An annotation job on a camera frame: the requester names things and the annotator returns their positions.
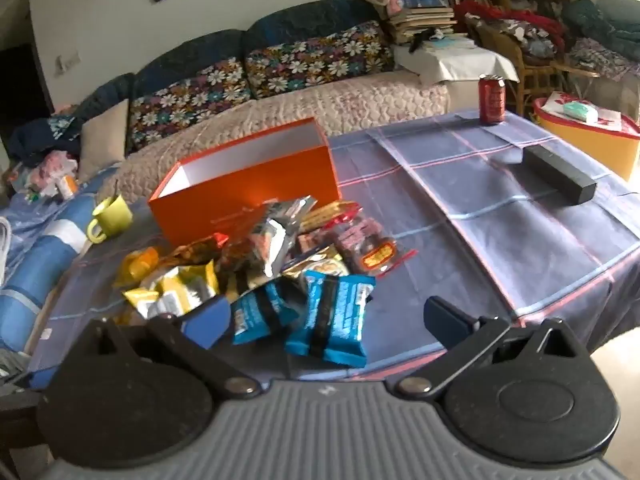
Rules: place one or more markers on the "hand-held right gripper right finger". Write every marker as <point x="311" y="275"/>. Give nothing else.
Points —
<point x="445" y="317"/>

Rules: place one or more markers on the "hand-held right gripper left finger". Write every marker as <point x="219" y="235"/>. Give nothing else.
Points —
<point x="206" y="319"/>

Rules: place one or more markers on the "yellow snack packet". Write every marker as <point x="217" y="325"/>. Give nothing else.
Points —
<point x="175" y="290"/>

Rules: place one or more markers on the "blue snack packet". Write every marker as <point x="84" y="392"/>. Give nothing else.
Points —
<point x="342" y="310"/>
<point x="255" y="310"/>

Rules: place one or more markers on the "dark brown snack packet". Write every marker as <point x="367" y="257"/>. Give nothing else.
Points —
<point x="235" y="260"/>

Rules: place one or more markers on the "brown nut packet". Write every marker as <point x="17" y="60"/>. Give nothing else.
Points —
<point x="200" y="250"/>

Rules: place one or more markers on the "orange snack packet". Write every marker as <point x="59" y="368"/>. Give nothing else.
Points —
<point x="135" y="265"/>

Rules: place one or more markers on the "silver foil snack packet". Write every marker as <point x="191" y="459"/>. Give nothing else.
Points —
<point x="272" y="240"/>

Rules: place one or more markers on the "clear packet with red label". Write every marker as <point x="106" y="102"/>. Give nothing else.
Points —
<point x="370" y="246"/>

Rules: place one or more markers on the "white and gold snack packet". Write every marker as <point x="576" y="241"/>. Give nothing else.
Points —
<point x="320" y="264"/>

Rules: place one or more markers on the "orange cardboard box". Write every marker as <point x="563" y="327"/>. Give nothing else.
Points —
<point x="240" y="190"/>

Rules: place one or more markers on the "red cracker packet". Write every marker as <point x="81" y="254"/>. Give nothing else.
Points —
<point x="330" y="212"/>

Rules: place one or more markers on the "checked blue tablecloth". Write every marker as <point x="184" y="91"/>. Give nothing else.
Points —
<point x="475" y="210"/>

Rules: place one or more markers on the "yellow-green mug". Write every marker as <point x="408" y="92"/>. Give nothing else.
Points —
<point x="115" y="216"/>

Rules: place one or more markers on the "blue striped blanket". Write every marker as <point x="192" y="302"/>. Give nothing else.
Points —
<point x="30" y="285"/>

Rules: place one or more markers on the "black rectangular box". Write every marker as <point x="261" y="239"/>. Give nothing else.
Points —
<point x="560" y="172"/>

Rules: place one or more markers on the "orange bottle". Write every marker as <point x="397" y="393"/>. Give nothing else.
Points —
<point x="66" y="186"/>

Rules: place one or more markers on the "beige pillow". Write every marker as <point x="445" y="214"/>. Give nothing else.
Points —
<point x="102" y="140"/>

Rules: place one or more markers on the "pink plastic bags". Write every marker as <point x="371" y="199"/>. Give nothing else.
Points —
<point x="50" y="170"/>

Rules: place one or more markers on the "yellow and red container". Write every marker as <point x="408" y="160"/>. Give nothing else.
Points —
<point x="575" y="145"/>

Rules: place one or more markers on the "red soda can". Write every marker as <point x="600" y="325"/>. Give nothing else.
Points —
<point x="491" y="100"/>

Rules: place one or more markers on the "floral cushion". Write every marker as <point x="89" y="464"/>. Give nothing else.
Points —
<point x="320" y="60"/>
<point x="190" y="95"/>

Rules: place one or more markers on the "green tissue pack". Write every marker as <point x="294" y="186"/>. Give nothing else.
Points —
<point x="580" y="112"/>

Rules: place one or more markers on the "dark blue clothing pile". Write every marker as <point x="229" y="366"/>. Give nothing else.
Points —
<point x="35" y="140"/>

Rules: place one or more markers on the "white cloth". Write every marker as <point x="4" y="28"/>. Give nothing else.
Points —
<point x="465" y="62"/>

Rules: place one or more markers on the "rattan chair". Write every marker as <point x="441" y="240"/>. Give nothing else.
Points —
<point x="525" y="62"/>

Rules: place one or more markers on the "stack of books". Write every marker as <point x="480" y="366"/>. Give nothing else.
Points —
<point x="425" y="20"/>

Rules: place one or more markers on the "red blanket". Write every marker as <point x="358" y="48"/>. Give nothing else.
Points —
<point x="480" y="10"/>

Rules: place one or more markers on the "dark blue sofa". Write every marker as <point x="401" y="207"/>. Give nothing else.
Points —
<point x="300" y="17"/>

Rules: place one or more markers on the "dark green bedding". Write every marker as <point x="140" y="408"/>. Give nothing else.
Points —
<point x="600" y="20"/>

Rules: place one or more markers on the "wall switch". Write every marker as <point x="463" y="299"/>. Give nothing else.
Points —
<point x="67" y="62"/>

